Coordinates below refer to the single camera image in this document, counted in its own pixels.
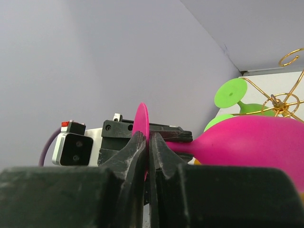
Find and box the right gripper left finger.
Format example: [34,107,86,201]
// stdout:
[0,132,146,228]

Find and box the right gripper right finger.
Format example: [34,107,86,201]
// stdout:
[149,133,304,228]

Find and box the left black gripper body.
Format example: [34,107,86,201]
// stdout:
[97,113,193,166]

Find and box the green wine glass front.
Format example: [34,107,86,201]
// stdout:
[204,114,234,132]

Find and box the green wine glass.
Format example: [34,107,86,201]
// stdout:
[214,78,275,117]
[204,114,234,132]

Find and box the magenta wine glass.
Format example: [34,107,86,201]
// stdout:
[131,102,304,193]

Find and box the orange wine glass rear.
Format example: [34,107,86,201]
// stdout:
[194,159,201,165]

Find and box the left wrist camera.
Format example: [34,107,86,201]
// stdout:
[52,120,102,167]

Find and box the gold wire wine glass rack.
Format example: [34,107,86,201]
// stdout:
[244,47,304,123]

